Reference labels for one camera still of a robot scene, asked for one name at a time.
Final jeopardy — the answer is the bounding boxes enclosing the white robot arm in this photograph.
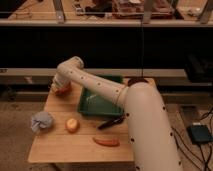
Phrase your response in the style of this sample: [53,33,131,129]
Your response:
[52,56,183,171]

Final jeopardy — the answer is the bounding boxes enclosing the dark maroon bowl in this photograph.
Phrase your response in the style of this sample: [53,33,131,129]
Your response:
[127,77,148,87]

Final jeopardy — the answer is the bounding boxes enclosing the red bowl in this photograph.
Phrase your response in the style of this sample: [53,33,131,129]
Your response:
[51,84,71,96]

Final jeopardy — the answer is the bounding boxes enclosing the green plastic tray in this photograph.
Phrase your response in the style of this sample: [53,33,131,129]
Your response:
[78,75,124,117]

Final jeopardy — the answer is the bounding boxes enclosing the black marker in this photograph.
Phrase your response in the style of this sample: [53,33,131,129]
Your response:
[98,116,125,130]

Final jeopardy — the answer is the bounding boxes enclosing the yellow apple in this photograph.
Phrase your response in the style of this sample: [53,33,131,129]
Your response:
[65,118,79,133]

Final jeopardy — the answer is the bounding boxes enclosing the orange carrot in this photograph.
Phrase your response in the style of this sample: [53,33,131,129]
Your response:
[93,137,120,147]

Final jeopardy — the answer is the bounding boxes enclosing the wooden table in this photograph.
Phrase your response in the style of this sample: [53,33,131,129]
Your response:
[28,83,133,163]

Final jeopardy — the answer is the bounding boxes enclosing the crumpled grey cloth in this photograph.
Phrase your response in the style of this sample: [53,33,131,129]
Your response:
[31,111,54,133]

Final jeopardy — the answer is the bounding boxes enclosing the black box on floor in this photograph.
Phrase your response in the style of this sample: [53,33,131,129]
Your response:
[187,125,212,144]

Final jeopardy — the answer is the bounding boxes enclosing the black hanging cable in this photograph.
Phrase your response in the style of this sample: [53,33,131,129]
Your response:
[141,22,146,78]

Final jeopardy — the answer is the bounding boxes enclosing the floor cables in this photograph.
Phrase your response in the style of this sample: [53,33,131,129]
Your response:
[173,109,213,171]

